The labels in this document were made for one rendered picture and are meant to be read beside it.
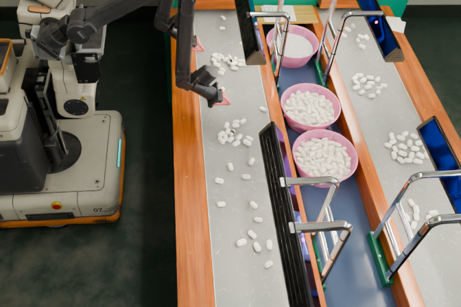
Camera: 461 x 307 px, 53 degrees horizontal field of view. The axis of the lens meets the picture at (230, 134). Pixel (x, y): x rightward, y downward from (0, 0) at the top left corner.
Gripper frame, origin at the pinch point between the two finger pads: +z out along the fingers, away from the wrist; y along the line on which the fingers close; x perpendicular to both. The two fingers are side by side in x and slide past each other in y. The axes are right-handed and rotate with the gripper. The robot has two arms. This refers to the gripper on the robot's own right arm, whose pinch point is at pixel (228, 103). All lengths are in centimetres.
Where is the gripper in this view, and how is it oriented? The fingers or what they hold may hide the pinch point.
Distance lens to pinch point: 196.3
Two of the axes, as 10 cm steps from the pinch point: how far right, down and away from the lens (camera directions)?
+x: -6.8, 5.2, 5.3
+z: 7.3, 3.7, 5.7
